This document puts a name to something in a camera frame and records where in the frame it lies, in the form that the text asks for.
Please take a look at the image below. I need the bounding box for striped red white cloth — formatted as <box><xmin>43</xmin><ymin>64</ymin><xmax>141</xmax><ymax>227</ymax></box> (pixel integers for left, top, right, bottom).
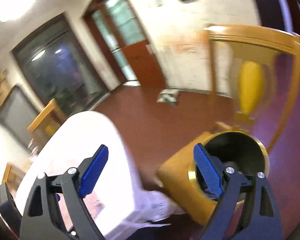
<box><xmin>57</xmin><ymin>192</ymin><xmax>104</xmax><ymax>231</ymax></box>

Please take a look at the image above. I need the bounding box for red wooden door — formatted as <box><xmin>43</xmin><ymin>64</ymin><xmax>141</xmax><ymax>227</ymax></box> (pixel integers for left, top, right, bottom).
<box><xmin>83</xmin><ymin>0</ymin><xmax>167</xmax><ymax>89</ymax></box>

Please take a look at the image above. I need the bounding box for wooden chair far side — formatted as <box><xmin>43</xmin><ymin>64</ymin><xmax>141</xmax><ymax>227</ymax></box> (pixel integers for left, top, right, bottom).
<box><xmin>27</xmin><ymin>99</ymin><xmax>68</xmax><ymax>149</ymax></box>

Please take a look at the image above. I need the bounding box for dustpan with handle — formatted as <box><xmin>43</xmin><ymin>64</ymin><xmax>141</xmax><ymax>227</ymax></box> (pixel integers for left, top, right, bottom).
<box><xmin>157</xmin><ymin>89</ymin><xmax>179</xmax><ymax>106</ymax></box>

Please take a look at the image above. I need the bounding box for dark glass sliding door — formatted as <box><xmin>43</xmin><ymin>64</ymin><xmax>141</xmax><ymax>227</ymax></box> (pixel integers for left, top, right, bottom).
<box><xmin>12</xmin><ymin>14</ymin><xmax>109</xmax><ymax>116</ymax></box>

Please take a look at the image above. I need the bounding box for wooden chair with yellow back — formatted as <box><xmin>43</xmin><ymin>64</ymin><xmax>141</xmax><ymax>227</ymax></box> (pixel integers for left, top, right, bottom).
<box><xmin>156</xmin><ymin>23</ymin><xmax>300</xmax><ymax>225</ymax></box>

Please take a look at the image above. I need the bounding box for black gold trash bin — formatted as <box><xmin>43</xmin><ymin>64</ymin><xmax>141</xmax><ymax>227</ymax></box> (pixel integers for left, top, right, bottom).
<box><xmin>187</xmin><ymin>130</ymin><xmax>270</xmax><ymax>205</ymax></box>

